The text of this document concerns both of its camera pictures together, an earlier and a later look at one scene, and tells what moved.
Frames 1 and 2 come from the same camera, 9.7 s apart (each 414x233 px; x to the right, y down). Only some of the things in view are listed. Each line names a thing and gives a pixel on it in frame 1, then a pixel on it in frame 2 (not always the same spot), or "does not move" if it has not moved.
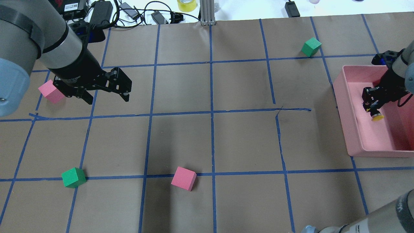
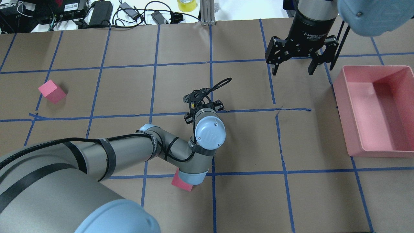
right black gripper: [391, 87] to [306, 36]
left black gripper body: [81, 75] to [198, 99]
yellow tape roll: [187, 5] does not move
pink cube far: [49, 91] does not move
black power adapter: [101, 16] does not move
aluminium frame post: [207, 12] does not move
